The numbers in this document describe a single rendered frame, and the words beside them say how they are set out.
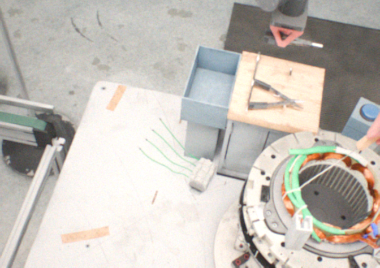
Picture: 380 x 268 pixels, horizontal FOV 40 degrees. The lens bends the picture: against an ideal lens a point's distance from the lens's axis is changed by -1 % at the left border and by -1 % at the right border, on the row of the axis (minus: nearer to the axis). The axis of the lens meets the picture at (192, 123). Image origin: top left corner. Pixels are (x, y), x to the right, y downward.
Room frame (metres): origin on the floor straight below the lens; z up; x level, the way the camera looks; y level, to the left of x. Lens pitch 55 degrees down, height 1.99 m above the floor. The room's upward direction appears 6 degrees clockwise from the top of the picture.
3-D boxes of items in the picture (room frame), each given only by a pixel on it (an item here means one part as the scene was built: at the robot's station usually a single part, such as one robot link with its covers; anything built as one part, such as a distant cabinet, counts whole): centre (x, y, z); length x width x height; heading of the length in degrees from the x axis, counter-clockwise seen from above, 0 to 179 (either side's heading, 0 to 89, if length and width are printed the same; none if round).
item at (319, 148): (0.54, -0.26, 1.15); 0.15 x 0.04 x 0.02; 86
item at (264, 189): (0.47, -0.15, 1.10); 0.03 x 0.01 x 0.01; 176
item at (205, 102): (0.78, -0.03, 0.92); 0.17 x 0.11 x 0.28; 172
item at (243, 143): (0.76, -0.19, 0.91); 0.19 x 0.19 x 0.26; 82
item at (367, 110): (0.74, -0.41, 1.04); 0.04 x 0.04 x 0.01
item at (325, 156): (0.55, -0.29, 1.12); 0.06 x 0.02 x 0.04; 86
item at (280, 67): (0.76, -0.19, 1.05); 0.20 x 0.19 x 0.02; 82
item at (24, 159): (1.17, 0.66, 0.01); 0.34 x 0.34 x 0.02
